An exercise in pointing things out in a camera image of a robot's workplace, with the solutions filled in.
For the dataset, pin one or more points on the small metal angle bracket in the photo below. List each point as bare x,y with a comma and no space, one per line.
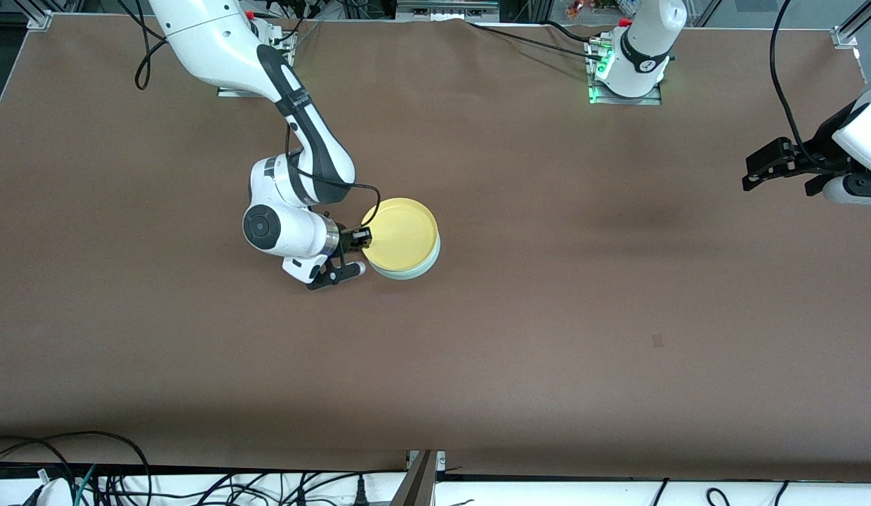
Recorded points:
441,460

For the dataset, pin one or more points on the aluminium corner bracket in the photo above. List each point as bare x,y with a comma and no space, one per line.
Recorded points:
41,19
846,38

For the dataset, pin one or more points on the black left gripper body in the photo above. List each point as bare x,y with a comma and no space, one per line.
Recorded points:
813,157

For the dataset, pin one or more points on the metal rail with sockets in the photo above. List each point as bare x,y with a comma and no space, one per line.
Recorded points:
446,8

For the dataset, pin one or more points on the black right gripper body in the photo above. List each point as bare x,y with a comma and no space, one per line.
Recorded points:
348,239

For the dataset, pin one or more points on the brown table cover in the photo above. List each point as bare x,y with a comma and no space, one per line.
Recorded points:
548,316

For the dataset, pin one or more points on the pale green plate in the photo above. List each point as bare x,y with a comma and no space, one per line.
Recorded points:
414,274

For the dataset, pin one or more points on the yellow plate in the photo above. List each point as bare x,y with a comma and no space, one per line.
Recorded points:
404,235

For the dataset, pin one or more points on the aluminium extrusion post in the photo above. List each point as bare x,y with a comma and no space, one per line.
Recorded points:
416,485

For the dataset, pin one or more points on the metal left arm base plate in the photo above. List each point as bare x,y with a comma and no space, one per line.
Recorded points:
598,97

